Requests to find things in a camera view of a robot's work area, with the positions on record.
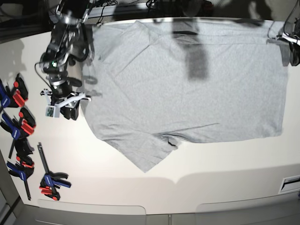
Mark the blue red bar clamp top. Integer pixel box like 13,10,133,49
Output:
0,73,28,112

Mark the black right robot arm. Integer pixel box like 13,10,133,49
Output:
36,0,96,120

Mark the grey T-shirt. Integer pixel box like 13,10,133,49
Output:
82,21,288,172

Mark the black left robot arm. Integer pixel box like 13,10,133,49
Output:
277,0,300,67

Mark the blue red bar clamp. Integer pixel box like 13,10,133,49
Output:
0,73,28,112
0,106,36,159
37,142,71,201
6,155,34,201

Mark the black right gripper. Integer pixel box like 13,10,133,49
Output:
41,78,92,120

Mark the aluminium rail frame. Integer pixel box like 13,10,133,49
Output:
88,0,148,20

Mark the blue red bar clamp right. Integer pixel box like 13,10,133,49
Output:
37,142,71,201

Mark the white label plate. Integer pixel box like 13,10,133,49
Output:
278,175,300,194

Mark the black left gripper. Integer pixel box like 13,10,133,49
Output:
277,23,300,67

